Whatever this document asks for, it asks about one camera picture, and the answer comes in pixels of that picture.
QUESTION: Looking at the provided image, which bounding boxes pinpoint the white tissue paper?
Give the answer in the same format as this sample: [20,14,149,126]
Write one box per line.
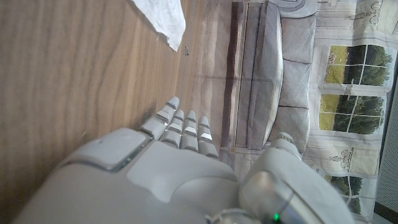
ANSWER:
[130,0,187,52]

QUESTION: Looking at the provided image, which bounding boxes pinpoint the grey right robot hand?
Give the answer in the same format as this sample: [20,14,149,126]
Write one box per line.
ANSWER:
[12,95,355,224]

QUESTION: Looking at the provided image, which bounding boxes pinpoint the printed sofa room backdrop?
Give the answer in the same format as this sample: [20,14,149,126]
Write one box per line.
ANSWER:
[189,0,398,223]

